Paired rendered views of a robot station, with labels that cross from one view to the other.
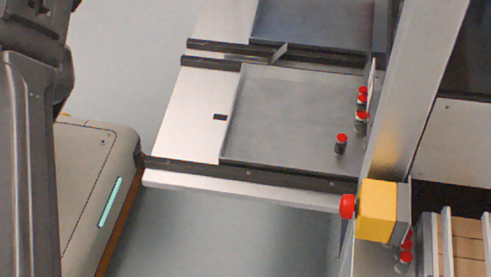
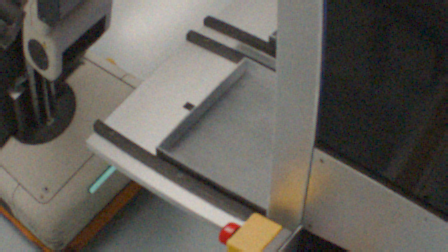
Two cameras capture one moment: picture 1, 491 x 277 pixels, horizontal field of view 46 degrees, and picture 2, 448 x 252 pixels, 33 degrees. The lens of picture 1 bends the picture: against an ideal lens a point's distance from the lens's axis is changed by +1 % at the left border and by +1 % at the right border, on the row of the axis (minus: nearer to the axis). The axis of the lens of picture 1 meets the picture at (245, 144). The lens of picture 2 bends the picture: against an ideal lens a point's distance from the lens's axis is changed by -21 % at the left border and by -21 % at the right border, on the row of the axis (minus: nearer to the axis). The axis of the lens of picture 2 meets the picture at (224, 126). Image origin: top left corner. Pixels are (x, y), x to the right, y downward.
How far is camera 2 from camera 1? 0.61 m
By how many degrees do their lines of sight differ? 16
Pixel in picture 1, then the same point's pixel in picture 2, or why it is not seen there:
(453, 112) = (328, 169)
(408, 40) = (279, 77)
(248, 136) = (207, 139)
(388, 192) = (268, 232)
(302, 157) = (249, 182)
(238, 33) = (268, 27)
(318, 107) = not seen: hidden behind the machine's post
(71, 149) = (96, 100)
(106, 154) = not seen: hidden behind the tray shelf
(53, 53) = (13, 15)
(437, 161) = (322, 217)
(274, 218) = not seen: outside the picture
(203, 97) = (187, 81)
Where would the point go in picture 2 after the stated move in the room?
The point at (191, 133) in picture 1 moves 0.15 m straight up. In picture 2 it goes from (151, 114) to (148, 55)
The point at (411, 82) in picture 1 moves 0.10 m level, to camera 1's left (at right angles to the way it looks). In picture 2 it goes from (290, 123) to (218, 97)
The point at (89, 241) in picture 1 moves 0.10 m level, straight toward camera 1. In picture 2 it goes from (76, 200) to (77, 228)
